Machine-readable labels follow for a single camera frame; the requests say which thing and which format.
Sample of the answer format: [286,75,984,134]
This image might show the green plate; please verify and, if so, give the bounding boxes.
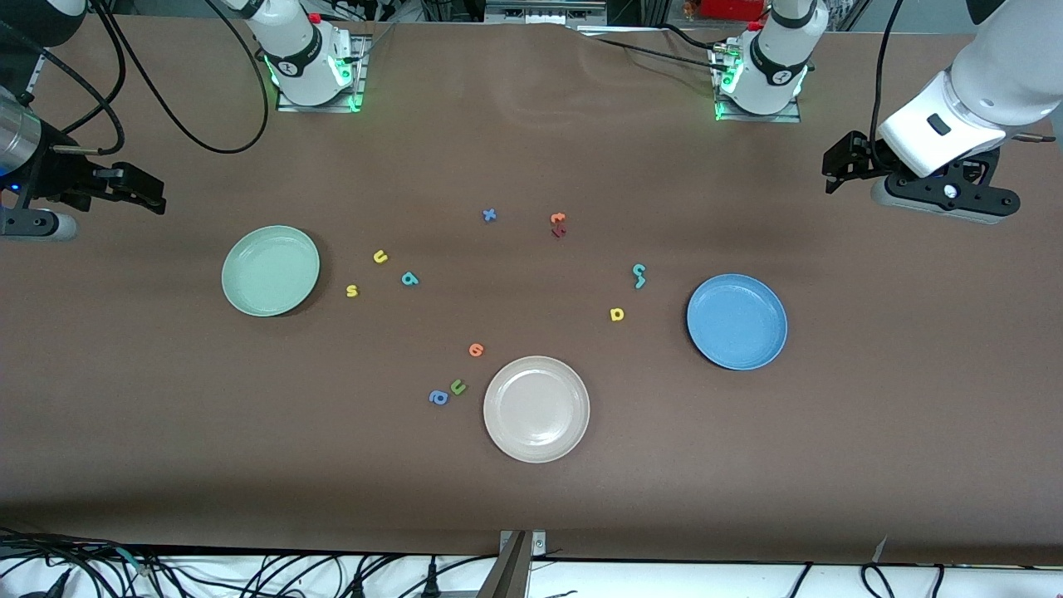
[222,225,321,318]

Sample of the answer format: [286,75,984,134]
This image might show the blue plate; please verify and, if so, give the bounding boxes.
[686,274,789,371]

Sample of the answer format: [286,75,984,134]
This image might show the red box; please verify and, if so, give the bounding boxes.
[700,0,767,21]

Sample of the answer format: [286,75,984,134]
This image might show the grey metal box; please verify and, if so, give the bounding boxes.
[484,0,607,24]

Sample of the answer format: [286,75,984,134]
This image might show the beige plate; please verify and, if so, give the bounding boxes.
[483,355,591,463]

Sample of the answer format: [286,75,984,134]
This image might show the brown paper table cover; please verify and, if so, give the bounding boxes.
[0,15,1063,566]

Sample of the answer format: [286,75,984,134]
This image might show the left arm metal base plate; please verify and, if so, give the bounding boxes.
[713,42,802,124]

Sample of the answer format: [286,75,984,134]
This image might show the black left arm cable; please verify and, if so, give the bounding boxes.
[869,0,906,142]

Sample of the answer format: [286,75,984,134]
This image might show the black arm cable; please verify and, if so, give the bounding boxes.
[0,0,271,157]
[869,0,906,142]

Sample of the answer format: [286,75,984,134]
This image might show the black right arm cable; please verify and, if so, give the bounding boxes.
[0,0,271,157]

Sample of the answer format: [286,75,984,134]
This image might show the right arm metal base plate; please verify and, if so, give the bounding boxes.
[276,33,368,113]

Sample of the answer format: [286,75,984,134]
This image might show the thin black tabletop cable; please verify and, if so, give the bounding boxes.
[581,23,736,74]

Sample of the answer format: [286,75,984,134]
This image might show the black looped cable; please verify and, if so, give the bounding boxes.
[862,563,943,598]

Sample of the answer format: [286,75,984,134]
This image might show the aluminium profile post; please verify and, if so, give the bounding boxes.
[478,530,549,598]

